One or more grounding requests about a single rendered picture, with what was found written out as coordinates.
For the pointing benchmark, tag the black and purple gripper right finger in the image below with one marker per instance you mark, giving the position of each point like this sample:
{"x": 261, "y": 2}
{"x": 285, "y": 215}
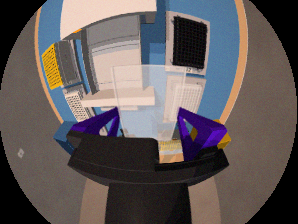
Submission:
{"x": 210, "y": 133}

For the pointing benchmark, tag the blue bench mat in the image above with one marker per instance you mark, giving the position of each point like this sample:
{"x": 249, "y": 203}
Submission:
{"x": 223, "y": 49}

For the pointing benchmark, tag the dark blue open-top bin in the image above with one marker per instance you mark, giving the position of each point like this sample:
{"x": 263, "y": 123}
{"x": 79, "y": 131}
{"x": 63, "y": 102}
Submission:
{"x": 61, "y": 135}

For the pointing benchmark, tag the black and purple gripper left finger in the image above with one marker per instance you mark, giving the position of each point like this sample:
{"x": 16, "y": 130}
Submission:
{"x": 94, "y": 124}

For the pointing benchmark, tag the black assay plate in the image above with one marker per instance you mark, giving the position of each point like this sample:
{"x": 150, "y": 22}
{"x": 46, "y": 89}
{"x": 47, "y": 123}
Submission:
{"x": 185, "y": 48}

